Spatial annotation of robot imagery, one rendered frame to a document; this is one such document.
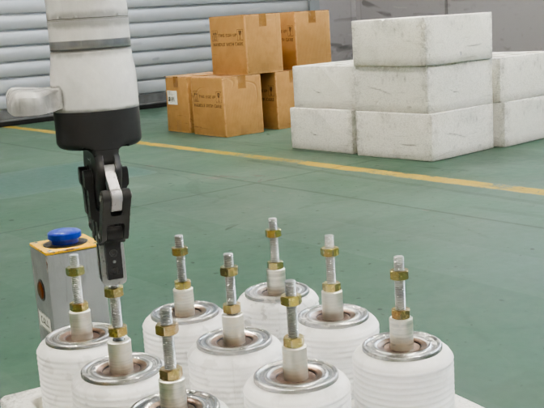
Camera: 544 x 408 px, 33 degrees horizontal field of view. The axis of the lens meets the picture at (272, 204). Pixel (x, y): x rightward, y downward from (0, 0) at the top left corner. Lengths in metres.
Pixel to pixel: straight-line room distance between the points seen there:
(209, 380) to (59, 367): 0.16
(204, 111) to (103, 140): 4.03
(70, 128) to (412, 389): 0.38
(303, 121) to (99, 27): 3.29
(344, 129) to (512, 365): 2.44
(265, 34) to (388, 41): 1.30
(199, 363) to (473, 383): 0.66
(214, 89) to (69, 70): 3.93
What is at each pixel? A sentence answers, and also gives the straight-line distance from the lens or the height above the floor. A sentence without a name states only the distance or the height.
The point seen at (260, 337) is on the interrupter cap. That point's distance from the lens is 0.94.
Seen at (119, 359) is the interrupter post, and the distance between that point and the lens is 0.88.
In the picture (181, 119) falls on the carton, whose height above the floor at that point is 0.07.
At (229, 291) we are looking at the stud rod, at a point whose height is 0.31.
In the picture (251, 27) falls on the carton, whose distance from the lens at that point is 4.77.
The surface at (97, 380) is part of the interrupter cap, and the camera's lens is 0.87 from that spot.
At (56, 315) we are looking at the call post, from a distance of 1.13.
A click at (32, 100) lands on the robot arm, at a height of 0.51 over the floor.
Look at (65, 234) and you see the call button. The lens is 1.13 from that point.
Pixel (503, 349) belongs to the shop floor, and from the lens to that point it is 1.62.
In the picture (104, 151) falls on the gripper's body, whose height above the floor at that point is 0.46.
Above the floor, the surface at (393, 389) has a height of 0.23.
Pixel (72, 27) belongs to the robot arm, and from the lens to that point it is 0.81.
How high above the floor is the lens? 0.56
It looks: 11 degrees down
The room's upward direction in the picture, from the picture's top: 4 degrees counter-clockwise
